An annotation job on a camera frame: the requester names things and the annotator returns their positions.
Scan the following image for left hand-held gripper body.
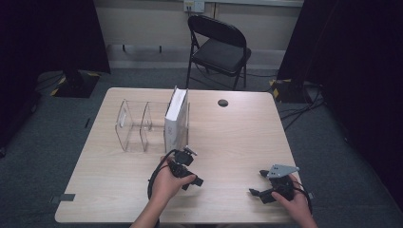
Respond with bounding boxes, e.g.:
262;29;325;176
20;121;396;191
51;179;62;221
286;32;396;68
167;145;199;180

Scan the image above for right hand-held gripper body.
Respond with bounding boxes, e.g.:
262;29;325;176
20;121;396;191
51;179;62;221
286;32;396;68
266;163;300;202

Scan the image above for white book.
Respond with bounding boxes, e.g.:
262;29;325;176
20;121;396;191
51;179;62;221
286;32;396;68
163;85;190;155

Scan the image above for clear acrylic divider rack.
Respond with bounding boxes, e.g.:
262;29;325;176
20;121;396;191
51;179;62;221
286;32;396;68
114;99;191;157

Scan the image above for person's left hand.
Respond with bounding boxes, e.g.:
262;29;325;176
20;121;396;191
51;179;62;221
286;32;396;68
151;157;198;204

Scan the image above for person's right hand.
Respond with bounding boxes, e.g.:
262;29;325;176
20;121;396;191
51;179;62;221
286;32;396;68
271;173;315;223

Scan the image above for black stand base striped tape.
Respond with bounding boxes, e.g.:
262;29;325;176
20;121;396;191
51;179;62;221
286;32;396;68
269;78;307;105
49;69;102;99

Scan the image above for black folding chair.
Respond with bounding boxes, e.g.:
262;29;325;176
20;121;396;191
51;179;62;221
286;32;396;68
184;14;253;91

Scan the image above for grey tape strip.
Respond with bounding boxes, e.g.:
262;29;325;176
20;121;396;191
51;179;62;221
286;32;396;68
50;193;77;204

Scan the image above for dark curtain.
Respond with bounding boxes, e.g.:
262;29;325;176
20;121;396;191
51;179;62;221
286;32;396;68
277;0;403;203
0;0;111;150

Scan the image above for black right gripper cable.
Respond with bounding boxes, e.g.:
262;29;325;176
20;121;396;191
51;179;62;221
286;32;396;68
293;180;314;215

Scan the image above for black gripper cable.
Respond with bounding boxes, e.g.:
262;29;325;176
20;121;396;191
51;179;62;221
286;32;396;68
146;148;177;201
293;180;314;215

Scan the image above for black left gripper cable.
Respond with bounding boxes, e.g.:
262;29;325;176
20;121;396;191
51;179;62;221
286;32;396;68
146;148;177;201

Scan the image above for black floor cables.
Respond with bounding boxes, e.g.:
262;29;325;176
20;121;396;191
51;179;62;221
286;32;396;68
279;82;326;131

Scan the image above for white wall outlet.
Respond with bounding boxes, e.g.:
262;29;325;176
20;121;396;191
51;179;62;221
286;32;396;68
183;0;206;14

